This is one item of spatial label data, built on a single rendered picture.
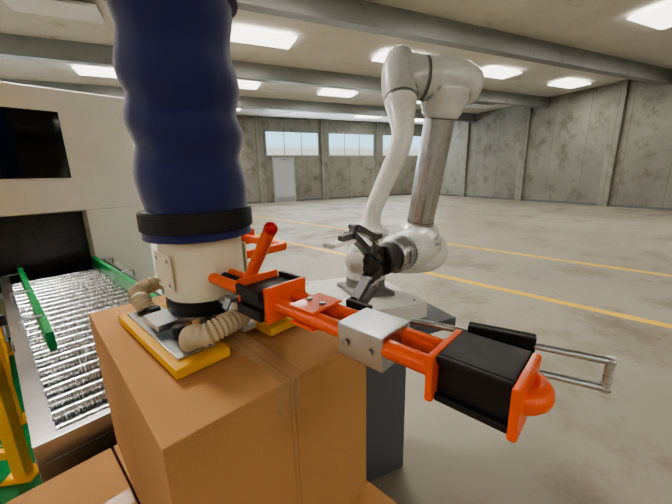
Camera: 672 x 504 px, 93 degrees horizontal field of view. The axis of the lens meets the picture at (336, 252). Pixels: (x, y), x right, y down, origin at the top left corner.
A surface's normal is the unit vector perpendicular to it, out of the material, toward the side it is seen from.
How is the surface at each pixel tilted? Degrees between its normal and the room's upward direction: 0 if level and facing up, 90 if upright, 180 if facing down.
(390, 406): 90
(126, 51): 78
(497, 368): 0
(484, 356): 0
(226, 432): 90
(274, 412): 90
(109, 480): 0
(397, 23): 90
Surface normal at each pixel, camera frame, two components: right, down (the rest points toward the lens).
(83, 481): -0.02, -0.97
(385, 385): 0.42, 0.21
